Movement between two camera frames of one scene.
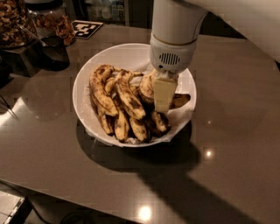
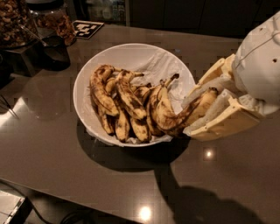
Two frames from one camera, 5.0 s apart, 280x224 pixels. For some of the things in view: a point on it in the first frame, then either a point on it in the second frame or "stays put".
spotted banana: (146, 84) → (172, 126)
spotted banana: (121, 123) stays put
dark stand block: (25, 60) stays put
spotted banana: (127, 94) stays put
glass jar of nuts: (17, 28) stays put
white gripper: (171, 57) → (259, 68)
